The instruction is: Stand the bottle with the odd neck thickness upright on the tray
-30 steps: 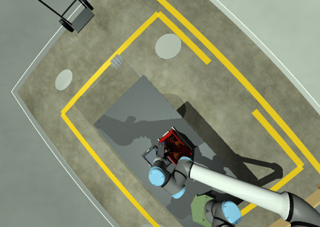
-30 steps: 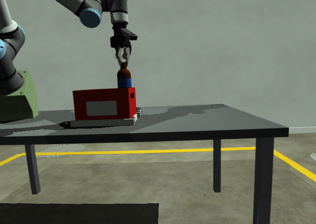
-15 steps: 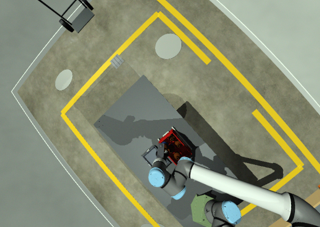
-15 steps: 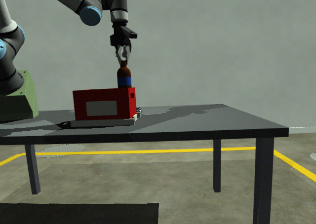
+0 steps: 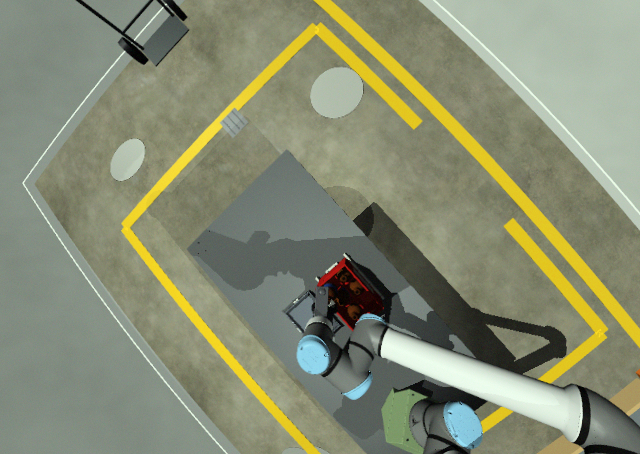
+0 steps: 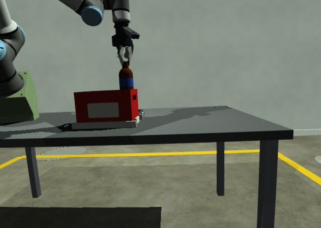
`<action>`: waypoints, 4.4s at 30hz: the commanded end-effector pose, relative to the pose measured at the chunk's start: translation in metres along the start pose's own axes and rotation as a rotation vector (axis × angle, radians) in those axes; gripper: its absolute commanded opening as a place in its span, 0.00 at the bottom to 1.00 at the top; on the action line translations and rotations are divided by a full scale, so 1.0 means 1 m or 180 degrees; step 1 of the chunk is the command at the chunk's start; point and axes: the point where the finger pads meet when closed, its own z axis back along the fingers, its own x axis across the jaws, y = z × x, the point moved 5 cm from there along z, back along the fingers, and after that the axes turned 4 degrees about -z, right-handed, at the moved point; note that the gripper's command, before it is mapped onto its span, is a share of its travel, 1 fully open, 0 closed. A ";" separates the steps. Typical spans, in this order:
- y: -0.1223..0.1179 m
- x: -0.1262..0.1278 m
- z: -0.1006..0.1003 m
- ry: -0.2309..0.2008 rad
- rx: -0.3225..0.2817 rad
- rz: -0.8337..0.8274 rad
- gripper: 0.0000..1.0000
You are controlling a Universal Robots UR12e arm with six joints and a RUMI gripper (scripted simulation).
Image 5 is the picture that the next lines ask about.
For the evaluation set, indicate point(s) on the red crate with dividers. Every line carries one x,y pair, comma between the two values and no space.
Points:
365,300

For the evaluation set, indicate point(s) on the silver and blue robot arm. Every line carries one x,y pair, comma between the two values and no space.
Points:
454,425

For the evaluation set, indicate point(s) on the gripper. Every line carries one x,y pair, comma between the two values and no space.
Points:
332,307

